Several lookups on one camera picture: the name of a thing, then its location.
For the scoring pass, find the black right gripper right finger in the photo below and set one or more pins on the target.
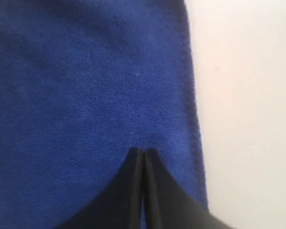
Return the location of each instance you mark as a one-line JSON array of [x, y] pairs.
[[166, 204]]

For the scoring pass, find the blue microfibre cloth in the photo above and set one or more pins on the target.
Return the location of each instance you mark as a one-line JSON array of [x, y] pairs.
[[81, 82]]

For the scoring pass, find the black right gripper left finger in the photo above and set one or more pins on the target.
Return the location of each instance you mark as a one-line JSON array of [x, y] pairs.
[[119, 205]]

